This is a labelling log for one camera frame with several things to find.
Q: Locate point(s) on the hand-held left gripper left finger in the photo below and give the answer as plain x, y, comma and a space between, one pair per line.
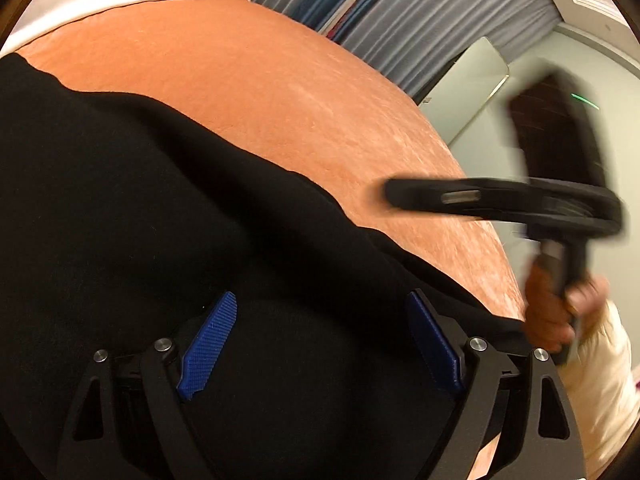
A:
207, 345

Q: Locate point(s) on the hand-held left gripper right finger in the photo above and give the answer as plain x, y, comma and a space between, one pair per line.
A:
432, 340

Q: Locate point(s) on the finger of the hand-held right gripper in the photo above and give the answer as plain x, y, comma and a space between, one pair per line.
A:
450, 197

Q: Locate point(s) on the black pants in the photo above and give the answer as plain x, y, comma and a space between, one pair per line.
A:
150, 210

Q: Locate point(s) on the person's right forearm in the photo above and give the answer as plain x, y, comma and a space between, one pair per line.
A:
605, 385

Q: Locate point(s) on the person's right hand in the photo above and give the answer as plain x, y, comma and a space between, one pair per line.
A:
545, 315

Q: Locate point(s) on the standing mirror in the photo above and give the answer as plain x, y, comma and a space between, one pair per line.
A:
470, 90

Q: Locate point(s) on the orange plush blanket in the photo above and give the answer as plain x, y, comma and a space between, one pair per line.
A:
250, 85

